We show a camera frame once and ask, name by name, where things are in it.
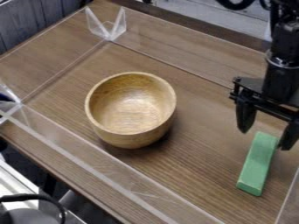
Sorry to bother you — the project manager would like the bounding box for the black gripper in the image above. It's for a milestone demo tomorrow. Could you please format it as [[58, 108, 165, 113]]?
[[230, 77, 299, 151]]

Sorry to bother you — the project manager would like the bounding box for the green rectangular block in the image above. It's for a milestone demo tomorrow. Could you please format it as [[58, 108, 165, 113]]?
[[237, 131, 278, 197]]

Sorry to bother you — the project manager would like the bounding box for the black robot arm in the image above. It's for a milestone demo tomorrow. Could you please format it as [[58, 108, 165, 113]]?
[[217, 0, 299, 151]]

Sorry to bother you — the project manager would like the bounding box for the brown wooden bowl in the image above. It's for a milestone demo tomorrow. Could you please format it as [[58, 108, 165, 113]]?
[[85, 72, 178, 149]]

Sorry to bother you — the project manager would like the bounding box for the grey metal stand base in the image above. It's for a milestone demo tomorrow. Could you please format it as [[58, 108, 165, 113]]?
[[0, 193, 89, 224]]

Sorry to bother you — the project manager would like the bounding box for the clear acrylic front wall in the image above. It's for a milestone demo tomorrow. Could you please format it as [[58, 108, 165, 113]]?
[[0, 105, 225, 224]]

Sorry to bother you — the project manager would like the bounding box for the clear acrylic corner bracket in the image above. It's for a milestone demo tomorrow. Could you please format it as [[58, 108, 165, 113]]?
[[85, 7, 127, 41]]

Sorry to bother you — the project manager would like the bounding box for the clear acrylic left bracket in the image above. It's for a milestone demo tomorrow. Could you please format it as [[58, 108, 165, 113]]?
[[0, 83, 22, 125]]

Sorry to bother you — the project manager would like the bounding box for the black cable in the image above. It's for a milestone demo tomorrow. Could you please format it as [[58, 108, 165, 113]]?
[[0, 193, 69, 224]]

